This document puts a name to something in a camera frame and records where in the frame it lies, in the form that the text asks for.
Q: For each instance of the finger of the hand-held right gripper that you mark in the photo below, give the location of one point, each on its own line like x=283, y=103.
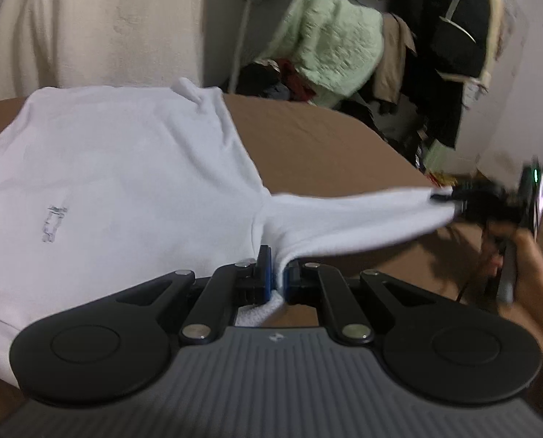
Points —
x=449, y=197

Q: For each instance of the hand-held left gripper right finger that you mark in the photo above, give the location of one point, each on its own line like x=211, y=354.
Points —
x=292, y=285

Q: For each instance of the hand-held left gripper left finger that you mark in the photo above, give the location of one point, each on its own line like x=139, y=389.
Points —
x=264, y=278

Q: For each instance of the white sweatshirt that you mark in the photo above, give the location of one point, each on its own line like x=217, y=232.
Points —
x=130, y=169

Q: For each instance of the person's right forearm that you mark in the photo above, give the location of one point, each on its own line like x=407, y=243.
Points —
x=542, y=328

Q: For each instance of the pile of dark clothes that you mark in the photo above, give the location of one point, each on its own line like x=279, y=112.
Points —
x=257, y=77

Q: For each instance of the person's right hand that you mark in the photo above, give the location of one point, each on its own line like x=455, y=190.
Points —
x=533, y=264

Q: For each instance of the beige hanging garment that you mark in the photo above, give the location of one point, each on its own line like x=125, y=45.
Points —
x=392, y=64

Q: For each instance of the black hanging jacket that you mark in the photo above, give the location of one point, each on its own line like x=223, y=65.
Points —
x=453, y=45

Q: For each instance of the green quilted blanket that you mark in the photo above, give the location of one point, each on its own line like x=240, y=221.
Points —
x=335, y=45

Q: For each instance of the red cloth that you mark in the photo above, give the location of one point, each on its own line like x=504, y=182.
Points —
x=296, y=80

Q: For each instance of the grey rack pole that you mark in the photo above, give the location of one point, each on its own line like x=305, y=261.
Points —
x=241, y=27

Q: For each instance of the cream fleece curtain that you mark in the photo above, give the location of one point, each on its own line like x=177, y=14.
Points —
x=93, y=23

